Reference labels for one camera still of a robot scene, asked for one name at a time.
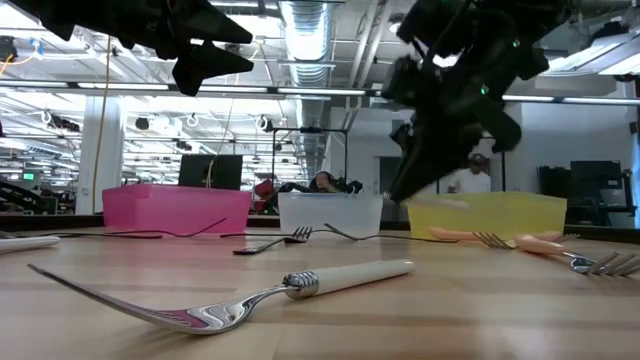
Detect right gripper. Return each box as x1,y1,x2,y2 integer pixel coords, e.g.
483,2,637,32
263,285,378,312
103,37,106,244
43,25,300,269
382,53,525,204

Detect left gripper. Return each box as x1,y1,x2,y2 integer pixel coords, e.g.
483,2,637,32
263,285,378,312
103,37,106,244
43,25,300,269
73,0,256,98

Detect person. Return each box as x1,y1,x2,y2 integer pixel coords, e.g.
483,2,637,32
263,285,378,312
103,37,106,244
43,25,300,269
308,170,346,194
446,153,492,195

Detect background black robot arms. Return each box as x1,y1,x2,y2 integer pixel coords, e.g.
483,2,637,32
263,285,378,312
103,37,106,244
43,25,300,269
277,178,365,195

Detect yellow plastic bin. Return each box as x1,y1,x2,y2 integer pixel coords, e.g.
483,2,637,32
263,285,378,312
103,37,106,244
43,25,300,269
406,192,568,241

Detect clear plastic bin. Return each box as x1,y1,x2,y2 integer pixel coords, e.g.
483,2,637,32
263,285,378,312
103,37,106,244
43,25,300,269
277,192,385,239

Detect black bar with light strips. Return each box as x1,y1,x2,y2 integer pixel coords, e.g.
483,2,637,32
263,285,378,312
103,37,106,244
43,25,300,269
0,78,640,107

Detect black monitor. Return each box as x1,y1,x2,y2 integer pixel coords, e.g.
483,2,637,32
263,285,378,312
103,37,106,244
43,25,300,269
178,153,244,192

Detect red chair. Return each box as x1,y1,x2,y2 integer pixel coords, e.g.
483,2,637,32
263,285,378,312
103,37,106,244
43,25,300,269
252,178,277,215

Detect white building column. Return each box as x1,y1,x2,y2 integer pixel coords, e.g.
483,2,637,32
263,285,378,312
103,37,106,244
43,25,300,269
74,94,125,216

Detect black equipment rack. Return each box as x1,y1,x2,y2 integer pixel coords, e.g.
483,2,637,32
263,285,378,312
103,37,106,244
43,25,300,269
537,159,637,227

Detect pink plastic bin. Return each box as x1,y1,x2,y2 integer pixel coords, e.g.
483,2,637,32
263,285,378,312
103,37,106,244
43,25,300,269
102,183,253,236

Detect blue panel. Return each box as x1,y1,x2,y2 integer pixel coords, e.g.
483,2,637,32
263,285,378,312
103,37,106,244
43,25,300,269
630,132,640,229

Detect ribbed silver ventilation duct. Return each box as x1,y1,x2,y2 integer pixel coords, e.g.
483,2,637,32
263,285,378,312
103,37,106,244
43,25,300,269
278,0,335,186

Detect orange-handled fork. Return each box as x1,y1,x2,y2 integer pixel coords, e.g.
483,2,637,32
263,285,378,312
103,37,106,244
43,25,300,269
428,227,640,278
472,230,582,250

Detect yellow cord from reel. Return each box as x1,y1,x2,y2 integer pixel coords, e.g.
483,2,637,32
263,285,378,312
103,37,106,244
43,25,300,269
205,97,236,190

